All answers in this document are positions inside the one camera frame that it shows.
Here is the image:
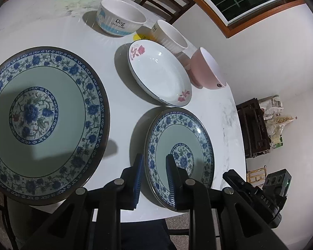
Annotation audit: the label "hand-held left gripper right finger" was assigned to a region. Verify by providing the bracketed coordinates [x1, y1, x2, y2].
[165, 154, 290, 250]

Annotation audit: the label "dark wooden furniture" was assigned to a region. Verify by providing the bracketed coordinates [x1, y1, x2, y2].
[236, 97, 272, 159]

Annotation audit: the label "pink bowl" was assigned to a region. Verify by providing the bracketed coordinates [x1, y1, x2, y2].
[189, 47, 227, 90]

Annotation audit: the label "large blue floral plate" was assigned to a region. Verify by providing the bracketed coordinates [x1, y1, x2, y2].
[0, 46, 110, 206]

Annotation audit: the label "round yellow warning sticker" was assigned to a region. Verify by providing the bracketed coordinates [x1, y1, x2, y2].
[134, 32, 154, 42]

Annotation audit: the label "person's dark pants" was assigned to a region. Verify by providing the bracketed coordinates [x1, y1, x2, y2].
[120, 219, 178, 250]

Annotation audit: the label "small blue floral plate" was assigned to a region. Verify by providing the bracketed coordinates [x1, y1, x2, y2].
[144, 107, 215, 213]

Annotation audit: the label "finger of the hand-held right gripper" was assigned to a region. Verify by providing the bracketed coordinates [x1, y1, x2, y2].
[222, 169, 254, 189]

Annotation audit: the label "white bowl with blue stripes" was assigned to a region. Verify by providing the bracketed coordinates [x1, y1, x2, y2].
[96, 0, 147, 37]

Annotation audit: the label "white plate with pink flowers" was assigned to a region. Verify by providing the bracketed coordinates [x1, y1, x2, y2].
[127, 40, 193, 107]

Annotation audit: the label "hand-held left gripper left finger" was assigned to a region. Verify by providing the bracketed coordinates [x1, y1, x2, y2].
[23, 153, 146, 250]

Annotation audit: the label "pile of plastic bags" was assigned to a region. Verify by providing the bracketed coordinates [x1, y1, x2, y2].
[259, 95, 298, 149]

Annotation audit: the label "dark wooden slatted chair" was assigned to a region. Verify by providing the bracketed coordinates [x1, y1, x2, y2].
[134, 0, 196, 24]

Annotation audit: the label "cream ribbed bowl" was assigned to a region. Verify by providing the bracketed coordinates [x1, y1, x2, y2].
[151, 19, 189, 55]

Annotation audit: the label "bamboo chair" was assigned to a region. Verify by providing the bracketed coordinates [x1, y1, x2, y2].
[246, 165, 267, 186]

